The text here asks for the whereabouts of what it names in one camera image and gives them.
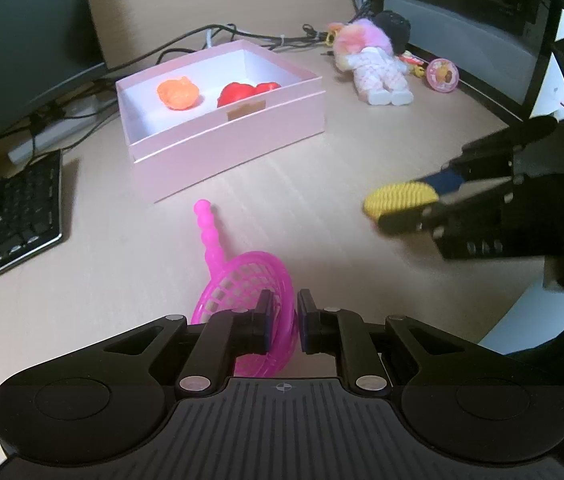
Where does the yellow knitted toy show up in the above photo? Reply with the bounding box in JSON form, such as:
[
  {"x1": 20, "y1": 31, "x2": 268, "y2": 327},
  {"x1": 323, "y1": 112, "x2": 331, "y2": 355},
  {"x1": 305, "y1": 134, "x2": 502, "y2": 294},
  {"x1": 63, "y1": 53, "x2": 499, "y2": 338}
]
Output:
[{"x1": 362, "y1": 181, "x2": 439, "y2": 221}]

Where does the pink plastic toy net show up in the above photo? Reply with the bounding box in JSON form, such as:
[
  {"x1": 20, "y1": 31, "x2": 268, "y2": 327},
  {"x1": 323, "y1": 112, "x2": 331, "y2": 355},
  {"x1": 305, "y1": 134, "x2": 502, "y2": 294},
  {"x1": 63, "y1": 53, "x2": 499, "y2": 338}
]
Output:
[{"x1": 192, "y1": 200, "x2": 297, "y2": 377}]

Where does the pink round keychain toy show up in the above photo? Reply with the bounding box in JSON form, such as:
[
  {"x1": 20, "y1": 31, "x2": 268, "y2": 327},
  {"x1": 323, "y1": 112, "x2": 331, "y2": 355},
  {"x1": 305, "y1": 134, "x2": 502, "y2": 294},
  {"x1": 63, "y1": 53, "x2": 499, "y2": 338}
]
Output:
[{"x1": 425, "y1": 58, "x2": 460, "y2": 93}]

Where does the black plush toy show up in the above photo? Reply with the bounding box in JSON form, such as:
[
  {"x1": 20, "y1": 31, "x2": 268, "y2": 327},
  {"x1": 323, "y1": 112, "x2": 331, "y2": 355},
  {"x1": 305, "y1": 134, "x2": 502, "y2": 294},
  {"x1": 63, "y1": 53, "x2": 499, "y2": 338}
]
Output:
[{"x1": 372, "y1": 11, "x2": 411, "y2": 55}]

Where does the pink-haired plush doll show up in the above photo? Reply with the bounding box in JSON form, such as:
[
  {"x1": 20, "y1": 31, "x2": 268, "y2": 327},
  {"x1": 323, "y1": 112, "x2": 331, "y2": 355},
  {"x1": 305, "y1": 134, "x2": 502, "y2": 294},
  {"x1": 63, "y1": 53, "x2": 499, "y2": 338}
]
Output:
[{"x1": 331, "y1": 18, "x2": 414, "y2": 106}]

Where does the black computer case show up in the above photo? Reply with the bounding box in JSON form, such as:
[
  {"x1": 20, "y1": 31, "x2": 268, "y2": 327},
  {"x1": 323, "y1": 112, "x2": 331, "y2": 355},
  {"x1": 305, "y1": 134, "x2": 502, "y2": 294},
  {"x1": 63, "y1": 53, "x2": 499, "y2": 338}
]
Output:
[{"x1": 383, "y1": 0, "x2": 564, "y2": 118}]

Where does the pink cardboard box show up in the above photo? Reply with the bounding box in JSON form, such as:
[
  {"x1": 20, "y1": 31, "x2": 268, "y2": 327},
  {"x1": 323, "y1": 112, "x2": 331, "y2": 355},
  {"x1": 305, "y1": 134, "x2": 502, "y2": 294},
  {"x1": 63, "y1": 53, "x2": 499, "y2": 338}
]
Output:
[{"x1": 117, "y1": 40, "x2": 325, "y2": 203}]

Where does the red plastic toy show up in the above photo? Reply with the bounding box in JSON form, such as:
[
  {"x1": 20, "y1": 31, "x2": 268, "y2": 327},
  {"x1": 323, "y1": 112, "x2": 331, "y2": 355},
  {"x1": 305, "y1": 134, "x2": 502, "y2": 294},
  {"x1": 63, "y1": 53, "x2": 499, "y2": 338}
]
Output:
[{"x1": 217, "y1": 81, "x2": 280, "y2": 107}]

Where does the black keyboard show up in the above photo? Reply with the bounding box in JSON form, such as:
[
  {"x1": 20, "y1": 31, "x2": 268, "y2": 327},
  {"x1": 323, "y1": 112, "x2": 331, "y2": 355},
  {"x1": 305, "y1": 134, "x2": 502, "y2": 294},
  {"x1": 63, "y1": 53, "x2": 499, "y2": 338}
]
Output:
[{"x1": 0, "y1": 151, "x2": 64, "y2": 275}]

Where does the orange plastic toy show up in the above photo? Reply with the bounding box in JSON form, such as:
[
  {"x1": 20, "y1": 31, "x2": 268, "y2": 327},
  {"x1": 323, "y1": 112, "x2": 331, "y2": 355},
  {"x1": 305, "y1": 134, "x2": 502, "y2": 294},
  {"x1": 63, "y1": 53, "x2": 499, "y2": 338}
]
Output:
[{"x1": 157, "y1": 77, "x2": 199, "y2": 110}]

